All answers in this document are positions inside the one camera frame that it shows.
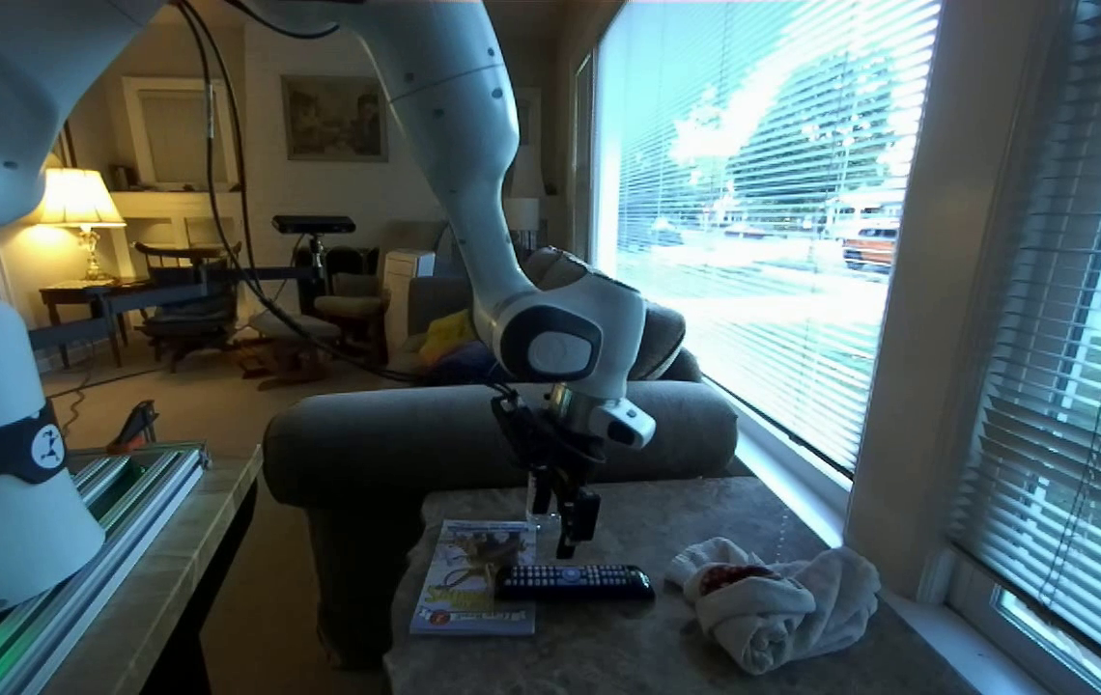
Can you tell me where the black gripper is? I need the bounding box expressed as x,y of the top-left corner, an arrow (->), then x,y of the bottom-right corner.
488,384 -> 612,564

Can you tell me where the black remote control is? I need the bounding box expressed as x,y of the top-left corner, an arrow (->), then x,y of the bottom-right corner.
491,560 -> 661,605

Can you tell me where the dinosaur children's book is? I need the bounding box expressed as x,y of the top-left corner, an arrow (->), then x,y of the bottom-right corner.
407,518 -> 546,643

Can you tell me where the grey fabric sofa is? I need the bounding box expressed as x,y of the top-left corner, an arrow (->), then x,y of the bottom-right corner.
259,302 -> 743,672

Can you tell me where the navy blue cushion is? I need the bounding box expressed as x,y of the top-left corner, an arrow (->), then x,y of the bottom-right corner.
424,340 -> 514,385

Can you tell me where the yellow cushion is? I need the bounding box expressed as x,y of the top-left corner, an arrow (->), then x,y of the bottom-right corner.
417,307 -> 482,370

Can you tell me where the crumpled white cloth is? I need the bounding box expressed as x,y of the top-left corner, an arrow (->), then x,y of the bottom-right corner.
663,532 -> 884,681

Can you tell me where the wooden rocking chair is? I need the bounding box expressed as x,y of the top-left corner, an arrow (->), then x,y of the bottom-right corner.
236,244 -> 396,384

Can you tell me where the blue seat cushion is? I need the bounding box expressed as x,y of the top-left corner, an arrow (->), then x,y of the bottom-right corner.
253,291 -> 390,347

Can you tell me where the wide white window blind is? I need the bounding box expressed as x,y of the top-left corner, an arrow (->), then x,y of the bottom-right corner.
600,0 -> 948,477

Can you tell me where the wooden workbench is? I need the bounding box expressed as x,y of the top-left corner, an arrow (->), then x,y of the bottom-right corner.
41,447 -> 266,695

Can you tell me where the orange vehicle outside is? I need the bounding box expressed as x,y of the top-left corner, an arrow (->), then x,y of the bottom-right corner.
833,216 -> 903,275

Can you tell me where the red clamp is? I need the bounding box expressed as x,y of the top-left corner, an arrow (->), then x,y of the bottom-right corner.
103,397 -> 162,456

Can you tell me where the dark wooden side table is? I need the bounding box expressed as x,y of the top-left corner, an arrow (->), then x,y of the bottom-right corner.
39,282 -> 132,366

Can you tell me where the narrow white window blind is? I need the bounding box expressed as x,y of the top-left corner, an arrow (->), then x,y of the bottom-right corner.
952,0 -> 1101,690

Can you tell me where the lit table lamp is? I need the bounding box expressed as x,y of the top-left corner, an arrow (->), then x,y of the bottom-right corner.
27,165 -> 132,286

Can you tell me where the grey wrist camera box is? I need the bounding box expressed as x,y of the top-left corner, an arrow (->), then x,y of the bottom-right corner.
575,392 -> 661,451

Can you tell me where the black stereo camera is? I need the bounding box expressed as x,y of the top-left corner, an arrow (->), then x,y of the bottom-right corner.
269,212 -> 361,239

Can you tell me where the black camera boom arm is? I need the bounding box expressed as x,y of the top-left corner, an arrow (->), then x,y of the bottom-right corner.
80,262 -> 322,318

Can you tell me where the framed wall picture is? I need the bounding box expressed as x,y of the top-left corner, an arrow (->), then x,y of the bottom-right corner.
277,74 -> 390,165

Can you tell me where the black cable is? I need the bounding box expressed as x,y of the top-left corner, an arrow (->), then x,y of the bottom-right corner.
173,0 -> 397,379

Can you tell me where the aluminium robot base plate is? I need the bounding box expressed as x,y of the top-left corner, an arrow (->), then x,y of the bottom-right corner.
0,441 -> 213,695

